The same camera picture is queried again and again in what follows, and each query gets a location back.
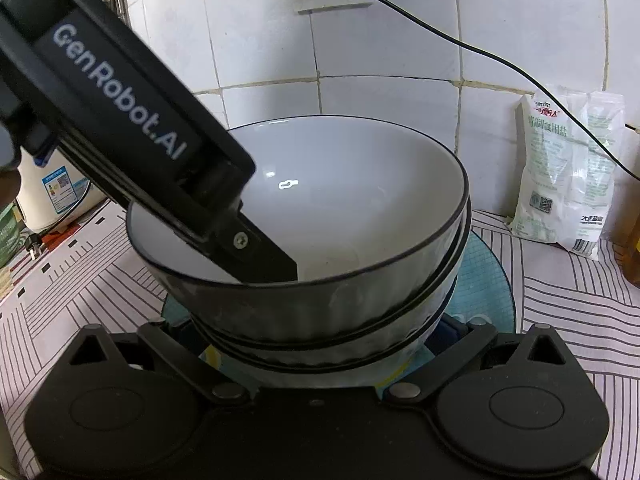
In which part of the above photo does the blue fried egg plate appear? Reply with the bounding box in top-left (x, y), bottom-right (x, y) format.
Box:
top-left (162, 229), bottom-right (516, 396)

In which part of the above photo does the white ribbed bowl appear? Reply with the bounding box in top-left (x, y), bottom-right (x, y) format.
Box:
top-left (216, 276), bottom-right (457, 390)
top-left (192, 205), bottom-right (471, 359)

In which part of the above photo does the left hand with pink nails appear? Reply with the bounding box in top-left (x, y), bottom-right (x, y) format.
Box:
top-left (0, 169), bottom-right (22, 209)

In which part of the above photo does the white rice cooker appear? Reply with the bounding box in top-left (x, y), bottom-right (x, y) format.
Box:
top-left (16, 148), bottom-right (106, 232)

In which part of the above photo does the striped white table mat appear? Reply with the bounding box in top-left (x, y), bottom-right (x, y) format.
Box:
top-left (1, 203), bottom-right (639, 479)

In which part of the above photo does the yellow label cooking wine bottle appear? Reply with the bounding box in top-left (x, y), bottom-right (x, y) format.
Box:
top-left (622, 217), bottom-right (640, 287)

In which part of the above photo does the white salt bag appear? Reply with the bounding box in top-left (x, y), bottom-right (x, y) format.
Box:
top-left (509, 87), bottom-right (625, 260)

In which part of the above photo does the black adapter cable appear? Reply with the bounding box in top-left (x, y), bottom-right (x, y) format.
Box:
top-left (319, 0), bottom-right (640, 181)

